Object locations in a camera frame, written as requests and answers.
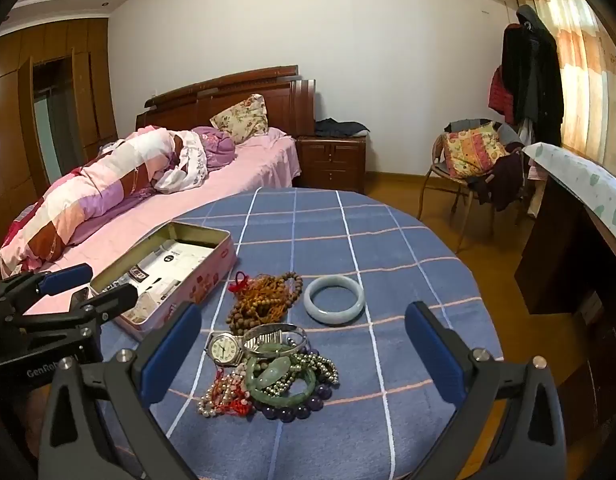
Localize white green patterned desk cover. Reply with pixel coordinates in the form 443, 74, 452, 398
522, 141, 616, 253

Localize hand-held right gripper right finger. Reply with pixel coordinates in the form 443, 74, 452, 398
404, 301, 569, 480

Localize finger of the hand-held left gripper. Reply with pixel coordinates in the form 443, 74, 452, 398
0, 263, 93, 312
10, 284, 139, 336

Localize grey pearl necklace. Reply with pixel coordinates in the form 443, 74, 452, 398
288, 352, 341, 392

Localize purple blanket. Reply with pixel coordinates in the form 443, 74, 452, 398
190, 126, 237, 177

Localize wooden chair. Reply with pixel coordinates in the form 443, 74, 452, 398
418, 120, 528, 252

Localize green jade pendant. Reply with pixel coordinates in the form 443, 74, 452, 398
258, 355, 294, 386

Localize hanging red garment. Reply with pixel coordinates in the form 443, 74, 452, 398
489, 66, 514, 116

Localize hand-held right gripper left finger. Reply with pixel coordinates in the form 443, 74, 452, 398
38, 301, 204, 480

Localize green jade bead bracelet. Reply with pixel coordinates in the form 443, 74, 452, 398
245, 360, 317, 407

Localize floral pillow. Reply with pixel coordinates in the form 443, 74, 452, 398
209, 93, 268, 143

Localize dark wooden headboard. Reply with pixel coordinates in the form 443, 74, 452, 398
135, 65, 316, 137

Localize pale jade bangle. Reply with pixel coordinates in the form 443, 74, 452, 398
304, 275, 366, 327

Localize dark wooden nightstand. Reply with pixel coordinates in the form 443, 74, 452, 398
294, 134, 367, 193

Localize hanging black coat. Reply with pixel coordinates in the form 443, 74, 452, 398
502, 4, 564, 147

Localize yellow patchwork cushion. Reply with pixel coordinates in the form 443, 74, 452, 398
441, 122, 509, 179

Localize dark wooden desk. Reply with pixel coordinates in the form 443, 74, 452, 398
513, 175, 616, 341

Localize black white printed paper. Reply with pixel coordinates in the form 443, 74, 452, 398
95, 239, 224, 322

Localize pink metal tin box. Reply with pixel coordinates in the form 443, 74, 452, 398
89, 221, 237, 335

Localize brown wooden bead necklace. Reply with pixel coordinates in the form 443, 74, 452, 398
227, 271, 304, 335

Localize purple bead bracelet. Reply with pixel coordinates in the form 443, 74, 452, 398
255, 345, 339, 422

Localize dark maroon garment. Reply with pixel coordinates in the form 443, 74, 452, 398
470, 152, 525, 211

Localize brown wooden wardrobe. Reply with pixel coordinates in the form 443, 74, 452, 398
0, 17, 119, 281

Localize white floral cloth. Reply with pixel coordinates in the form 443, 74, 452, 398
155, 130, 209, 195

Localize bed with pink sheet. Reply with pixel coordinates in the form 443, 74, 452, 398
0, 127, 301, 317

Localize dark folded clothes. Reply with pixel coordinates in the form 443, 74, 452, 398
314, 117, 370, 137

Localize pink patchwork quilt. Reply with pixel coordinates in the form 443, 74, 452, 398
0, 127, 209, 278

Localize patterned orange curtain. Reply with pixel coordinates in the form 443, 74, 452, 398
503, 0, 616, 181

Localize blue plaid tablecloth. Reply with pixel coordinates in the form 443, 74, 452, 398
95, 187, 504, 480

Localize silver wristwatch with metal band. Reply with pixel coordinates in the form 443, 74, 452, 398
206, 324, 308, 367

